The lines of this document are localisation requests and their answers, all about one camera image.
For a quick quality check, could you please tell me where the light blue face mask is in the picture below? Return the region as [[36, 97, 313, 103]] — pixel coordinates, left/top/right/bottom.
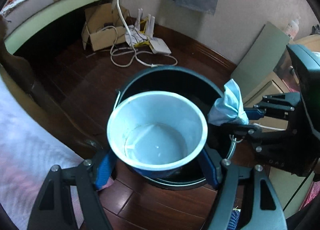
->
[[208, 79, 249, 126]]

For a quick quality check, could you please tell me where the white paper cup blue base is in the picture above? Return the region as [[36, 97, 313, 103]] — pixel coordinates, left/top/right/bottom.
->
[[106, 91, 208, 179]]

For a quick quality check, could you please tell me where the black trash bucket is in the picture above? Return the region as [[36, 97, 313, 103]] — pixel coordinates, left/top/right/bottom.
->
[[114, 66, 232, 190]]

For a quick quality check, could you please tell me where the grey green board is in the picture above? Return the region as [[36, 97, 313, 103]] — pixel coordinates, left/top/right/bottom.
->
[[231, 22, 292, 99]]

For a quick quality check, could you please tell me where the pink floral table cloth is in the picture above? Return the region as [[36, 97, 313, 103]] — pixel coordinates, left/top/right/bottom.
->
[[1, 68, 83, 229]]

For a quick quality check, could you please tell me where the white plastic bottle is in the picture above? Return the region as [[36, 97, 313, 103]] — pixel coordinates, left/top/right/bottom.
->
[[284, 16, 300, 40]]

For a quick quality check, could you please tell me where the white wifi router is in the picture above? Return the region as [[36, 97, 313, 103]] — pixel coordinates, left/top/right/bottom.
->
[[125, 8, 171, 55]]

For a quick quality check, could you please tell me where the cardboard box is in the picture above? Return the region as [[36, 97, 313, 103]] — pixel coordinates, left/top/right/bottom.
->
[[82, 3, 126, 51]]

